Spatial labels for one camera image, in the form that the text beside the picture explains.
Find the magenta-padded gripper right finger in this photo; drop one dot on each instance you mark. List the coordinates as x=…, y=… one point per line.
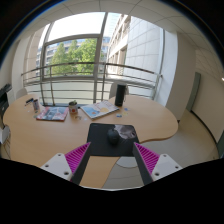
x=165, y=164

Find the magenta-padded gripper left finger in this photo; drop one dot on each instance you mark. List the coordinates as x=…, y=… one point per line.
x=60, y=165

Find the black computer mouse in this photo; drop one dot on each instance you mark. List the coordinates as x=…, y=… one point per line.
x=113, y=136

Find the black printed mouse pad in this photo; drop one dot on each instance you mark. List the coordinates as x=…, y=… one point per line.
x=98, y=140

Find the red colourful magazine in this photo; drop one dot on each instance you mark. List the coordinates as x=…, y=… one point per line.
x=52, y=113

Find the white mug with red print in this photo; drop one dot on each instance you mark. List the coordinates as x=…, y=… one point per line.
x=73, y=108

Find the small printed can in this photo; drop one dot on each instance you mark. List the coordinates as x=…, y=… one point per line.
x=36, y=106

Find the yellow round sticker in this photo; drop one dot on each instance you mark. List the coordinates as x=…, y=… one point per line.
x=124, y=113

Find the blue green round sticker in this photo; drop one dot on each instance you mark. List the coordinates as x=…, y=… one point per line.
x=118, y=115

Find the light blue picture book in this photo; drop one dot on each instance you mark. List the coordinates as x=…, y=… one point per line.
x=99, y=110

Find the dark pen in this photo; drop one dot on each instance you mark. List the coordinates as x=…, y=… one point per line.
x=29, y=101

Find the grey-green door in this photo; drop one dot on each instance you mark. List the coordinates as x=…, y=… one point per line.
x=193, y=91

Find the black tumbler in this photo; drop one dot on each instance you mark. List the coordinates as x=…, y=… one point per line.
x=120, y=96

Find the black printer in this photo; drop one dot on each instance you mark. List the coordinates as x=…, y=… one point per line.
x=4, y=98

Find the grey metal balcony railing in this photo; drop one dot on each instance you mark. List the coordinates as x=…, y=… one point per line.
x=83, y=77

